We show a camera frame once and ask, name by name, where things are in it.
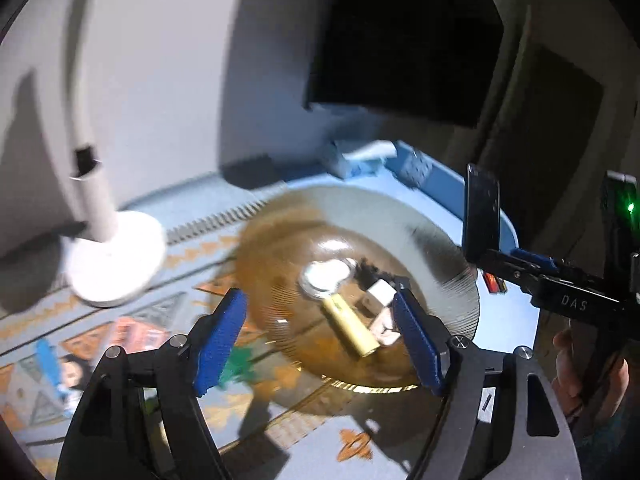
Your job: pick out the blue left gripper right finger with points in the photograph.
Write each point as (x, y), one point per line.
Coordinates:
(425, 338)

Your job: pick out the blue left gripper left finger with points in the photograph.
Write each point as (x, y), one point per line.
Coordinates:
(213, 338)

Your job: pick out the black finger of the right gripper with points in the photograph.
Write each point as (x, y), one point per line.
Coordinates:
(509, 268)

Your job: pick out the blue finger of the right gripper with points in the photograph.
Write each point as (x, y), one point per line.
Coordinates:
(545, 263)

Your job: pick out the teal gummy toy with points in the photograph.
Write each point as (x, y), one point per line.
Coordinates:
(238, 368)

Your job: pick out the yellow rectangular lighter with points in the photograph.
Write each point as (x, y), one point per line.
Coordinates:
(353, 329)

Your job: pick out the white charger cube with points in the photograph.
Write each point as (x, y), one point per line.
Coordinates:
(381, 294)

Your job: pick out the round correction tape dispenser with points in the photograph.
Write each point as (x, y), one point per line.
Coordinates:
(321, 279)

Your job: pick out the big-head doll figure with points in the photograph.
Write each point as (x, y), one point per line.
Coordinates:
(75, 376)

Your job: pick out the blue utility knife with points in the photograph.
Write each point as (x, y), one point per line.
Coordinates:
(48, 362)

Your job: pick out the black-haired small figure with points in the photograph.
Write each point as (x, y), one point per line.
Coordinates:
(367, 274)

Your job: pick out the person's right hand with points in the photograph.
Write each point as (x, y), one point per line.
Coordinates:
(573, 353)

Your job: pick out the red orange small object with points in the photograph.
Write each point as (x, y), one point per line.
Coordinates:
(495, 285)

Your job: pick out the patterned woven table mat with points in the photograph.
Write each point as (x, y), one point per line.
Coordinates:
(286, 422)

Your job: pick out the white desk lamp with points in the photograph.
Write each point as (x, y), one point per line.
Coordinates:
(114, 260)

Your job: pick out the pill blister pack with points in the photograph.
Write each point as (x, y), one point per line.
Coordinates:
(415, 170)

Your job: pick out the tissue pack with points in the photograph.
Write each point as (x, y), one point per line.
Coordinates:
(347, 159)

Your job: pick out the black monitor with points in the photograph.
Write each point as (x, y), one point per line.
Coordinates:
(431, 59)

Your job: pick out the black phone on mount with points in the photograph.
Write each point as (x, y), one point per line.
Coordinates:
(481, 221)

